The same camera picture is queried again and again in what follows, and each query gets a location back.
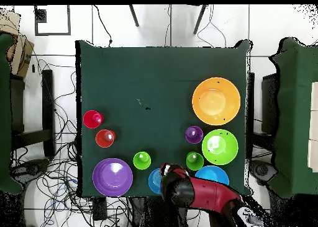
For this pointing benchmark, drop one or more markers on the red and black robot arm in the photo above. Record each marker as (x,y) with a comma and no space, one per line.
(213,194)

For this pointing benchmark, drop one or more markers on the plain green cup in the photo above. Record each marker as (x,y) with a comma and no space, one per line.
(194,161)

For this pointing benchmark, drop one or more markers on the small blue bowl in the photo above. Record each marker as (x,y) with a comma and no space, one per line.
(154,181)

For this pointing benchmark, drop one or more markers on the large blue bowl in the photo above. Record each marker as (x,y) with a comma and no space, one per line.
(213,175)

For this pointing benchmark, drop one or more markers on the purple cup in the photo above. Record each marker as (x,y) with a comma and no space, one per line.
(194,135)

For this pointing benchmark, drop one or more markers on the stepped green cup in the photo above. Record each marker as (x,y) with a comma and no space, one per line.
(141,161)

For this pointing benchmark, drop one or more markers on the green bowl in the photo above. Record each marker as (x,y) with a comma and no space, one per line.
(219,146)

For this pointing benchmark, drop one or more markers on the purple bowl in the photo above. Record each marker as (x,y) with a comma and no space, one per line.
(112,177)

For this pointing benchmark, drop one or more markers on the orange bowl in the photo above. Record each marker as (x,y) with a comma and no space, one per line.
(216,101)

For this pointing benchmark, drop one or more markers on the orange cup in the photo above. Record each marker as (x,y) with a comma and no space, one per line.
(103,139)

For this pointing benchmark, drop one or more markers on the black power adapter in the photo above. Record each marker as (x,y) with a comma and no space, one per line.
(99,209)

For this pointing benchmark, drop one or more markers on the dark green table cloth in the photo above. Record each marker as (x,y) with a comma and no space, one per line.
(149,75)

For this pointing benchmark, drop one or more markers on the red cup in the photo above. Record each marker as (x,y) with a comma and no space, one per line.
(89,119)

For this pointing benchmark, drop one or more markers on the green cloth covered side table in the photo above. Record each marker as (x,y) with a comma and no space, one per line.
(5,113)
(293,113)

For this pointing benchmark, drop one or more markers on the grey base with knob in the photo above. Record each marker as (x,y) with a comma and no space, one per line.
(32,168)

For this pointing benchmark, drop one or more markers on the black tripod leg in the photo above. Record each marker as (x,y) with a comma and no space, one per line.
(200,18)
(134,16)

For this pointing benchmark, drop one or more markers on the cardboard box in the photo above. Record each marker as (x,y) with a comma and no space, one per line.
(21,55)

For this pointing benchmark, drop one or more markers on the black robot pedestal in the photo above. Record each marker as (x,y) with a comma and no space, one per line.
(149,212)

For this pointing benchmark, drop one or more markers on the black stand frame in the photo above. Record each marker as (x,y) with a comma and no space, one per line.
(48,100)
(250,93)

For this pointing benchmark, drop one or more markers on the black square floor frame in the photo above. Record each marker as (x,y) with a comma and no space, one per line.
(41,16)

